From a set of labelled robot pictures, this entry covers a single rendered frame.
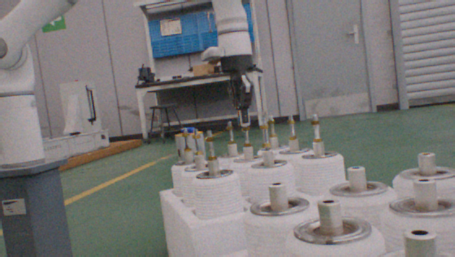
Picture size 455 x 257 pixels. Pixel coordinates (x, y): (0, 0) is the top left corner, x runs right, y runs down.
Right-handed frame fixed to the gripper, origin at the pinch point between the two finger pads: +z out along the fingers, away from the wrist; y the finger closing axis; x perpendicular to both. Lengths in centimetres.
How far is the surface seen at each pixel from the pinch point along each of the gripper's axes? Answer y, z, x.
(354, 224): -56, 10, 7
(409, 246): -67, 8, 10
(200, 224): -19.8, 17.1, 16.7
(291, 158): -3.5, 10.8, -9.2
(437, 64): 353, -17, -373
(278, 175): -16.6, 11.4, -0.5
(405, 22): 367, -75, -343
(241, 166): -3.5, 10.6, 2.9
